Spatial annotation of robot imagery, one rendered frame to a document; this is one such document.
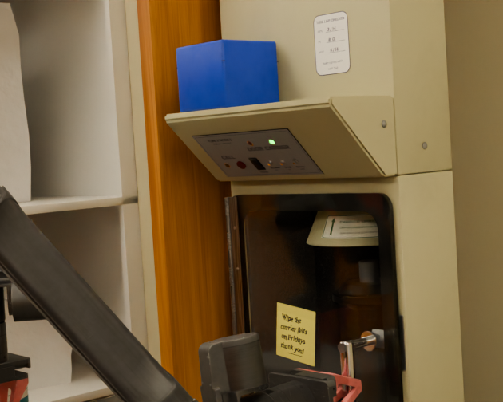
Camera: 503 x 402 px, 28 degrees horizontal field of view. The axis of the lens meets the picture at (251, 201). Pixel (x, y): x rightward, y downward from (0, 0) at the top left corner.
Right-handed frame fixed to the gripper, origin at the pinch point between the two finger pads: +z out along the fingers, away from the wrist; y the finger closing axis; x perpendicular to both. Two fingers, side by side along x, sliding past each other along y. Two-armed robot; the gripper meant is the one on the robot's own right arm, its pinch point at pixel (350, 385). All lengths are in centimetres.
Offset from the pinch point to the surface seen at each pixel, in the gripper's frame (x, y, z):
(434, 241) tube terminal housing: -16.7, -5.4, 12.3
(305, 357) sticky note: -1.5, 11.9, 4.0
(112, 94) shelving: -45, 112, 45
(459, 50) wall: -43, 16, 50
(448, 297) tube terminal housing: -9.1, -5.3, 14.2
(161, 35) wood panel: -48, 31, 0
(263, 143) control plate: -31.2, 10.4, -1.4
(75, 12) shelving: -67, 130, 49
